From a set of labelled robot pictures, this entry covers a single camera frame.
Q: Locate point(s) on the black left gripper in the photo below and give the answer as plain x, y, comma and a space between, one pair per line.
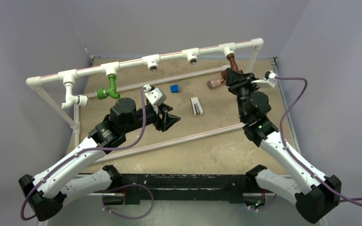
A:
166, 120

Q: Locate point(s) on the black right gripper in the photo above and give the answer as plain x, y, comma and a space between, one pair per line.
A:
235, 80

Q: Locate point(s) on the brown water faucet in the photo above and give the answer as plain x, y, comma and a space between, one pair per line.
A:
232, 61

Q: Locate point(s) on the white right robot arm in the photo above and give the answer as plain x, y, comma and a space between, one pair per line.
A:
309, 189

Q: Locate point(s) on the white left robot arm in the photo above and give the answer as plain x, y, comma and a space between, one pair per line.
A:
49, 191

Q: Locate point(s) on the green water faucet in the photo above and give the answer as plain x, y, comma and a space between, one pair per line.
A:
111, 91

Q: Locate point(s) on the white water faucet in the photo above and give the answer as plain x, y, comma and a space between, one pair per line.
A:
70, 99

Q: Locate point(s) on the pink capped colourful can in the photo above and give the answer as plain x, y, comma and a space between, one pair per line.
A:
214, 83

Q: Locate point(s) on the blue cube block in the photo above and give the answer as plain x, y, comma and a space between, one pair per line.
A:
175, 88

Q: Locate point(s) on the white stapler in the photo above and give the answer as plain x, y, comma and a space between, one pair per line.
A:
196, 106

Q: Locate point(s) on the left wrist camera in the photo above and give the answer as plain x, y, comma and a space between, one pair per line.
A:
155, 96

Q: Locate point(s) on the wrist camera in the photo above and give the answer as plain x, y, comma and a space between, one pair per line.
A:
155, 96
269, 80

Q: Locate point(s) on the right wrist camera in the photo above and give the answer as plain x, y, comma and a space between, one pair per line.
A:
269, 80

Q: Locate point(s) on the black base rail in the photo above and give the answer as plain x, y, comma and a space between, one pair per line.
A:
182, 187

